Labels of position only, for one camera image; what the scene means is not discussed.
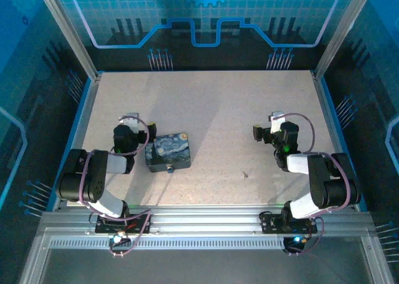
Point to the starry night print tin box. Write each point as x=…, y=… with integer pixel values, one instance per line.
x=168, y=151

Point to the small blue padlock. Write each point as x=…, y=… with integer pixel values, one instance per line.
x=170, y=169

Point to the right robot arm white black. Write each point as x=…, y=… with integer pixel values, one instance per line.
x=299, y=207

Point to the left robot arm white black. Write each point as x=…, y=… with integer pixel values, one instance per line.
x=109, y=203

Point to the lit connector board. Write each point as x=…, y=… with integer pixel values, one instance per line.
x=297, y=240
x=117, y=238

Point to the gear print acrylic panel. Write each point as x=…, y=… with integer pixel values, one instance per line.
x=199, y=3

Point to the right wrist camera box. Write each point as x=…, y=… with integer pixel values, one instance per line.
x=275, y=119

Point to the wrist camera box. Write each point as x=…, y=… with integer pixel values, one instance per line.
x=275, y=119
x=131, y=119

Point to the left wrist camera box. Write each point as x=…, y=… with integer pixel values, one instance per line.
x=131, y=119

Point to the aluminium table side rail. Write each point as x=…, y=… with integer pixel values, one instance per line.
x=325, y=109
x=82, y=125

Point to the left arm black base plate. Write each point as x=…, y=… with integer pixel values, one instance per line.
x=103, y=226

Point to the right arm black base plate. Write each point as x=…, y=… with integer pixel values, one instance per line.
x=268, y=225

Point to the aluminium mounting rail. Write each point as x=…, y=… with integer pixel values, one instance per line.
x=205, y=221

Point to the aluminium frame post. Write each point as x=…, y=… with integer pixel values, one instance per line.
x=339, y=38
x=71, y=38

